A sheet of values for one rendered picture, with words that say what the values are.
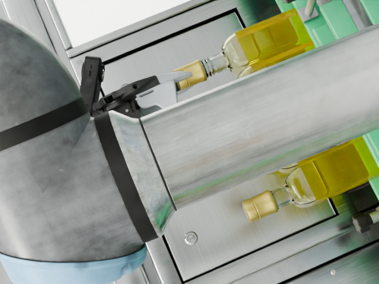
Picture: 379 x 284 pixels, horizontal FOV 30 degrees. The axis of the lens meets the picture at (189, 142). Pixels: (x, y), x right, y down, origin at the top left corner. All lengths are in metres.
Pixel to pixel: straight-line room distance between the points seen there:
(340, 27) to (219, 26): 0.33
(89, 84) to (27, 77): 0.54
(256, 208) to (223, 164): 0.47
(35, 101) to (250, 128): 0.17
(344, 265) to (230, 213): 0.21
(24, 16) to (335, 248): 0.68
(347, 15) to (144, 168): 0.52
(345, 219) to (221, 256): 0.21
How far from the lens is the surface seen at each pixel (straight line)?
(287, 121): 0.57
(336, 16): 1.00
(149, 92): 1.07
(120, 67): 1.25
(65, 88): 0.57
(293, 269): 1.19
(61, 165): 0.56
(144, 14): 1.29
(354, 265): 1.22
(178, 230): 1.17
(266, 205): 1.04
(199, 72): 1.09
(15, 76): 0.56
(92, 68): 1.10
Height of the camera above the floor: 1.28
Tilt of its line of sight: 5 degrees down
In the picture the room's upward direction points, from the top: 113 degrees counter-clockwise
